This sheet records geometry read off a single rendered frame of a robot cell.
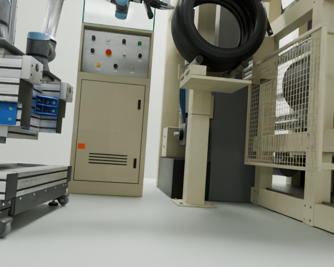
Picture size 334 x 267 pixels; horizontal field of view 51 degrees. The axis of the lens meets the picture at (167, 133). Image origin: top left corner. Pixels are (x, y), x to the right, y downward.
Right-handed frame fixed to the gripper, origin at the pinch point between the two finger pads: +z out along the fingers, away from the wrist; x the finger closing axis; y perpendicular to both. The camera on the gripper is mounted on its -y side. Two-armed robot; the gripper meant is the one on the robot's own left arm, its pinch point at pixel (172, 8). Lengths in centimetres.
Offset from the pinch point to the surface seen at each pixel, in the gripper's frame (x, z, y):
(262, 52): 18, 69, -7
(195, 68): -12.2, 18.7, -36.5
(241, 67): -10, 47, -29
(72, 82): 267, -88, -14
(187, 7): -11.9, 7.7, -2.0
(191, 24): -12.1, 11.5, -11.8
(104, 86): 55, -34, -47
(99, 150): 55, -28, -94
